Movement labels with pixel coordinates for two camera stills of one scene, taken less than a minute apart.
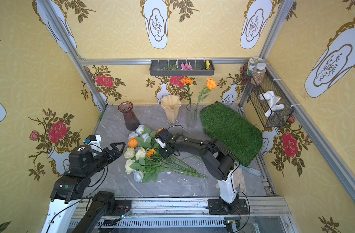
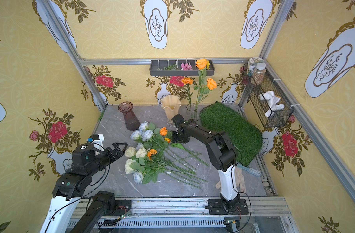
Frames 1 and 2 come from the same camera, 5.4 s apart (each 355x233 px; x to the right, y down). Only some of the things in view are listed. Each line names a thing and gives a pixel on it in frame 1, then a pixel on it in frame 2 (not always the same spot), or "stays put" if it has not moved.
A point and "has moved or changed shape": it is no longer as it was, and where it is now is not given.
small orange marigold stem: [173, 164] → [153, 152]
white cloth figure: [272, 100] stays put
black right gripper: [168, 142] → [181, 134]
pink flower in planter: [186, 66] stays put
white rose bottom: [138, 175] stays put
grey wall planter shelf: [182, 67] stays put
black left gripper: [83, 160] stays put
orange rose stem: [177, 163] has moved or changed shape
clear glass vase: [191, 111] stays put
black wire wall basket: [266, 100] stays put
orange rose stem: [171, 163] → [202, 65]
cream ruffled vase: [171, 104] stays put
